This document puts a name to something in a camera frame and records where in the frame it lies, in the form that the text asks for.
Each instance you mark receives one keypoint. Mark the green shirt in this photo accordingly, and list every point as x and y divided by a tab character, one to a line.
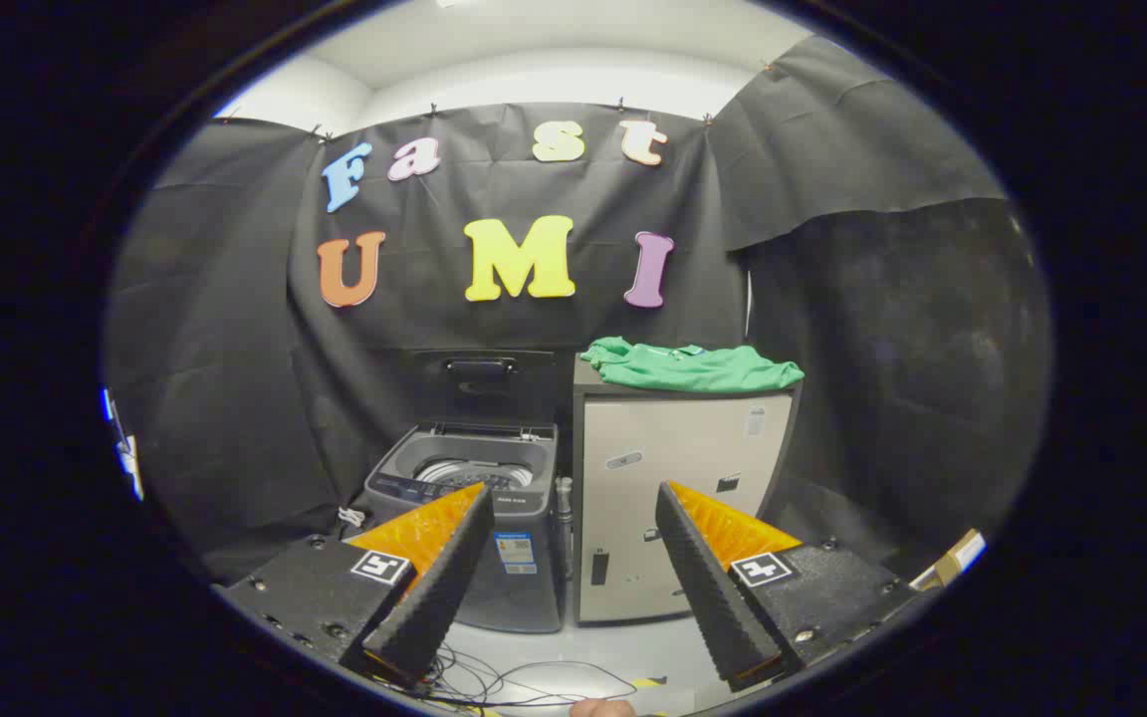
693	368

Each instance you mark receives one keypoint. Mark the beige cabinet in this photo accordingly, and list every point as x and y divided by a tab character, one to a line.
633	478

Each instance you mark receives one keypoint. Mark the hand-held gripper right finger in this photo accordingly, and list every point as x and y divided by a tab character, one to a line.
708	588

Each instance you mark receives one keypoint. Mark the black backdrop cloth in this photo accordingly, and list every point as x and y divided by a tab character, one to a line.
494	329

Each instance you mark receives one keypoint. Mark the cardboard box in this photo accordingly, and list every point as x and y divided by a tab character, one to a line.
952	563

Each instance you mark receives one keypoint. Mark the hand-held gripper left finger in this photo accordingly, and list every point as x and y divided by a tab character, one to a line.
439	588

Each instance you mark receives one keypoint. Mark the grey washing machine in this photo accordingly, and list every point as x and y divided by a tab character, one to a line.
524	588

